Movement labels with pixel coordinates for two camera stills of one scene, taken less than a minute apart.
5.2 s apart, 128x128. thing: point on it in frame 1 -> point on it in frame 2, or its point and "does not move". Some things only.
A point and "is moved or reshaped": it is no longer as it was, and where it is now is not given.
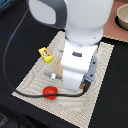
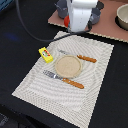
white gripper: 79,63 -> 79,13
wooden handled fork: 59,77 does not move
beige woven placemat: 78,110 does not move
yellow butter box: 46,55 does not move
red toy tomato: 50,90 is moved or reshaped
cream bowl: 122,16 does not move
